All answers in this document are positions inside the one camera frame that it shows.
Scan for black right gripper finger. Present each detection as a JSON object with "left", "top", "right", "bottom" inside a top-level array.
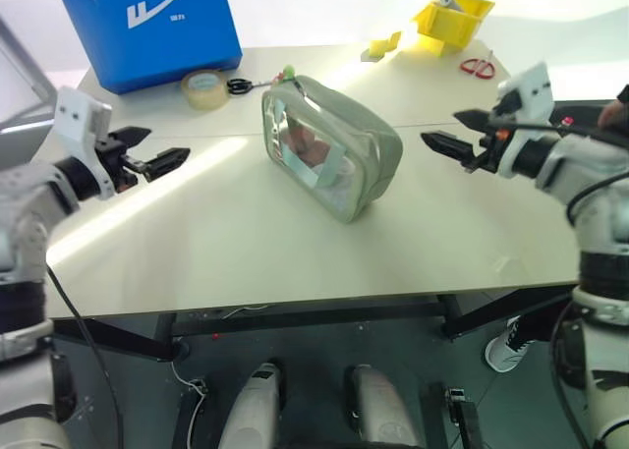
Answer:
[
  {"left": 453, "top": 108, "right": 496, "bottom": 132},
  {"left": 421, "top": 130, "right": 476, "bottom": 168}
]

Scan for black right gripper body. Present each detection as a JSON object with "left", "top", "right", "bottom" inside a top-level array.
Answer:
[{"left": 463, "top": 118, "right": 513, "bottom": 176}]

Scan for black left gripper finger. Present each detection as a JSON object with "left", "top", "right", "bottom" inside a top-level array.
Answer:
[
  {"left": 142, "top": 147, "right": 192, "bottom": 183},
  {"left": 114, "top": 127, "right": 152, "bottom": 150}
]

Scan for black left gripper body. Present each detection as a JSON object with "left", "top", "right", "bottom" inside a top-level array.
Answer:
[{"left": 94, "top": 132, "right": 149, "bottom": 193}]

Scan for clear grey-trimmed toiletry bag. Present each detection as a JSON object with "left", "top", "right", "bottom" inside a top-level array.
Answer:
[{"left": 260, "top": 74, "right": 404, "bottom": 225}]

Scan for clear packing tape roll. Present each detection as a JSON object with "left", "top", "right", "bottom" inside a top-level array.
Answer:
[{"left": 180, "top": 69, "right": 231, "bottom": 110}]

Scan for yellow plastic bin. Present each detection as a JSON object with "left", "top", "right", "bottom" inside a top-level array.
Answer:
[{"left": 411, "top": 0, "right": 496, "bottom": 57}]

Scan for blue cardboard box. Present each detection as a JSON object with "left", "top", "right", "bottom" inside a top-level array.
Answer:
[{"left": 52, "top": 0, "right": 244, "bottom": 95}]

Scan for grey tray edge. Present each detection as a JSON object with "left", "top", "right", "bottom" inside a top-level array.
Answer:
[{"left": 0, "top": 14, "right": 59, "bottom": 137}]

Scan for person at table edge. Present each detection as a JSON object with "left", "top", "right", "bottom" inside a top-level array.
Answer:
[{"left": 598, "top": 83, "right": 629, "bottom": 137}]

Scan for white sneaker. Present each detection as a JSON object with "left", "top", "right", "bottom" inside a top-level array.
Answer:
[{"left": 485, "top": 315, "right": 530, "bottom": 373}]

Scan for silver left robot leg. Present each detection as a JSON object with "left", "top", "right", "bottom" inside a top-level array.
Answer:
[{"left": 218, "top": 362, "right": 284, "bottom": 449}]

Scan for silver robot leg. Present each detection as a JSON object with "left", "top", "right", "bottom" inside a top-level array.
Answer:
[
  {"left": 343, "top": 364, "right": 420, "bottom": 449},
  {"left": 218, "top": 362, "right": 284, "bottom": 449}
]

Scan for black stand bar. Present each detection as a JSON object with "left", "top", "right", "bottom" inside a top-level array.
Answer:
[{"left": 427, "top": 382, "right": 479, "bottom": 449}]

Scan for silver right robot leg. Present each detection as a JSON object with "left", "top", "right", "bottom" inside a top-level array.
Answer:
[{"left": 343, "top": 364, "right": 420, "bottom": 449}]

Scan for red handled scissors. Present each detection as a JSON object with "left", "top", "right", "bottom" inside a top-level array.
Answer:
[{"left": 459, "top": 49, "right": 496, "bottom": 80}]

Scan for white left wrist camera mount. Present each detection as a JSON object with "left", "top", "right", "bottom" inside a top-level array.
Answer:
[{"left": 52, "top": 87, "right": 113, "bottom": 199}]

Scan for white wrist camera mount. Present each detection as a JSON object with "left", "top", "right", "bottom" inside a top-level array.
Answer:
[
  {"left": 495, "top": 61, "right": 556, "bottom": 178},
  {"left": 52, "top": 87, "right": 113, "bottom": 199}
]

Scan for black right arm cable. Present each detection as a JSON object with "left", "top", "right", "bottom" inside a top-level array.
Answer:
[{"left": 484, "top": 117, "right": 629, "bottom": 224}]

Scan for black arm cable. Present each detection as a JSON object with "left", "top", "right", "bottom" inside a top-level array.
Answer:
[
  {"left": 46, "top": 266, "right": 122, "bottom": 449},
  {"left": 484, "top": 117, "right": 629, "bottom": 224}
]

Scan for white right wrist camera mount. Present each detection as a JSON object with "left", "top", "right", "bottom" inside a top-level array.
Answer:
[{"left": 495, "top": 61, "right": 556, "bottom": 178}]

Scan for black handled scissors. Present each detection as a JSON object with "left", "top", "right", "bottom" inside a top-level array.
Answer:
[{"left": 226, "top": 78, "right": 276, "bottom": 95}]

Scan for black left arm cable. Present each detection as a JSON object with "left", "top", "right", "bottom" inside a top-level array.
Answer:
[{"left": 46, "top": 266, "right": 122, "bottom": 449}]

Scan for black metal table frame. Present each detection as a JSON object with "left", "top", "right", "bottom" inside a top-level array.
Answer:
[{"left": 51, "top": 291, "right": 581, "bottom": 363}]

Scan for thin white cable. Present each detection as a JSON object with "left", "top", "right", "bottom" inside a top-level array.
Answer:
[{"left": 169, "top": 360, "right": 208, "bottom": 449}]

